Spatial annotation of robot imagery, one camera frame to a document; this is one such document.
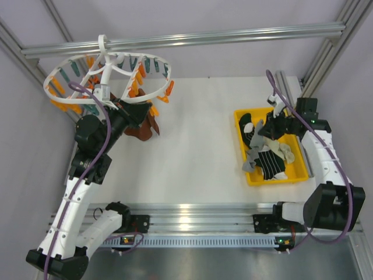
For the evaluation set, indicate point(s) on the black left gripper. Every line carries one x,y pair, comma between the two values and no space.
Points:
134,114

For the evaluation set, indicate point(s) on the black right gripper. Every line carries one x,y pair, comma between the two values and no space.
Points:
270,130

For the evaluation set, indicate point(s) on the grey sock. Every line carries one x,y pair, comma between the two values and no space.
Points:
252,154

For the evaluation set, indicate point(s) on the white round clip hanger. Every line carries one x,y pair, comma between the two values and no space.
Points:
131,65

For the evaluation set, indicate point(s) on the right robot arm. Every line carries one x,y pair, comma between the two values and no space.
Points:
335,203

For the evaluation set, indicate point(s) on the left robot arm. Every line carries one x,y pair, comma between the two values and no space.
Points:
66,250

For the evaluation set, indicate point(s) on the beige sock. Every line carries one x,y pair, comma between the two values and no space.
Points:
282,150

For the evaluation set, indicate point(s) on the yellow plastic tray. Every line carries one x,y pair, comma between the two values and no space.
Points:
295,172

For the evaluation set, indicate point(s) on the aluminium top crossbar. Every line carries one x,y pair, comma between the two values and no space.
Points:
303,31

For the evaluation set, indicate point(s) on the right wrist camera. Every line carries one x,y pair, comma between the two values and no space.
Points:
278,102

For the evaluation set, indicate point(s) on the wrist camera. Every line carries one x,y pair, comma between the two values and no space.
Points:
278,102
102,92

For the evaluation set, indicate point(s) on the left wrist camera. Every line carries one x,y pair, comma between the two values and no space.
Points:
102,92

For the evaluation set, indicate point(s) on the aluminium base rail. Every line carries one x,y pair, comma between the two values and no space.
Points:
166,219

